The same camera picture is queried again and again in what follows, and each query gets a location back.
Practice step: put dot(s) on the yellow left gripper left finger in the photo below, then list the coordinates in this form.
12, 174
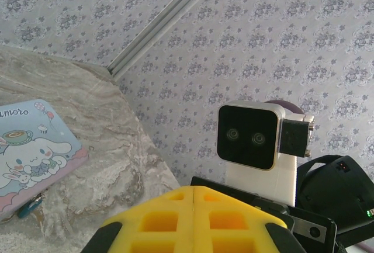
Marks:
163, 226

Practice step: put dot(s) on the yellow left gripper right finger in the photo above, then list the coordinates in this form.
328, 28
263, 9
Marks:
228, 223

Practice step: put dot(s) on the teal padlock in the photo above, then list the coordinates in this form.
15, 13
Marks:
27, 207

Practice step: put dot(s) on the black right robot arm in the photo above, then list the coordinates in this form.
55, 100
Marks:
330, 188

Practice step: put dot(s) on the blue cartoon tin box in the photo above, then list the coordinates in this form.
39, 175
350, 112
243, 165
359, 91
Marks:
32, 153

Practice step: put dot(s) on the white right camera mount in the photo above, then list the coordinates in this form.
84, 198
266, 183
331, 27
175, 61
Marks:
263, 183

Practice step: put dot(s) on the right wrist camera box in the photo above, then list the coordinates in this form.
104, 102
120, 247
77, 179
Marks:
248, 134

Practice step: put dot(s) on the aluminium rail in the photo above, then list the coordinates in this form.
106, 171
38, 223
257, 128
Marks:
163, 19

